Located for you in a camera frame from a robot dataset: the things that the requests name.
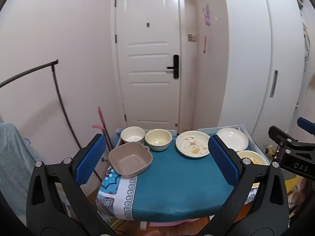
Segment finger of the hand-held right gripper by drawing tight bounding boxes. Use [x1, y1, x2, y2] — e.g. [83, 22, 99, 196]
[296, 117, 315, 136]
[268, 125, 296, 150]

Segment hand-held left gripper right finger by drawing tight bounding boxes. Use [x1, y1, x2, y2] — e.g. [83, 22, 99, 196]
[202, 135, 289, 236]

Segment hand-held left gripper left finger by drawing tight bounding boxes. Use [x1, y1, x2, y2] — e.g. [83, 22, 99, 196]
[26, 133, 116, 236]

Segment plain white plate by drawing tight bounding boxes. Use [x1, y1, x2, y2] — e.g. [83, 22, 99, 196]
[216, 127, 249, 152]

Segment yellow-rimmed plate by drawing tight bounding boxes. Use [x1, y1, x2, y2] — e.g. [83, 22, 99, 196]
[236, 150, 270, 190]

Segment cartoon print plate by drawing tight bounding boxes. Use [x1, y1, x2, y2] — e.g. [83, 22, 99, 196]
[175, 130, 211, 158]

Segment beige square bowl with handles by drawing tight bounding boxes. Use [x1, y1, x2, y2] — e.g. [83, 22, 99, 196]
[108, 141, 152, 179]

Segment white round bowl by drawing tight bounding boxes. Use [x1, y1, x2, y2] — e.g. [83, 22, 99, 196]
[120, 126, 146, 145]

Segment cream round bowl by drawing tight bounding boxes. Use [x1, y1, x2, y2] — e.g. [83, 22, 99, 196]
[145, 128, 173, 152]

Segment yellow stool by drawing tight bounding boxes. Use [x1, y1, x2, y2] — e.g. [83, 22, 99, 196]
[284, 174, 304, 193]

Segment large translucent plastic box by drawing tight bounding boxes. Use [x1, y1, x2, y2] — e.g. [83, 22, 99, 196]
[197, 124, 271, 164]

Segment teal patterned tablecloth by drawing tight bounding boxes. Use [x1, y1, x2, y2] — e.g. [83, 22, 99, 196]
[96, 129, 271, 222]

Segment blue-grey cloth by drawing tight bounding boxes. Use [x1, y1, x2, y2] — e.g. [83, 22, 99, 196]
[0, 122, 50, 217]

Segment pink plastic stool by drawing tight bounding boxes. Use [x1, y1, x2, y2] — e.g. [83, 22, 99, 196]
[140, 217, 210, 230]

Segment white wardrobe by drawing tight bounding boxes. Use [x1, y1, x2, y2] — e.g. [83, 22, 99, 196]
[221, 0, 315, 154]

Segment black clothes rack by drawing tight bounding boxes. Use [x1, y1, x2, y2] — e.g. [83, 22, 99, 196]
[0, 59, 82, 151]

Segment white panelled door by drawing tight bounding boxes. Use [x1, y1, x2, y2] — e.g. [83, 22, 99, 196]
[111, 0, 186, 134]

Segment grey wardrobe handle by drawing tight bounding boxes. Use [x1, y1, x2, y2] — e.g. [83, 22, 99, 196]
[269, 70, 278, 98]

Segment black door handle lock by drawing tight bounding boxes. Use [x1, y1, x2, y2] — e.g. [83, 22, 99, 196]
[167, 54, 180, 79]

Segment purple wall sticker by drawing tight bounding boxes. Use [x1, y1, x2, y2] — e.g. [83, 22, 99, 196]
[202, 4, 218, 26]

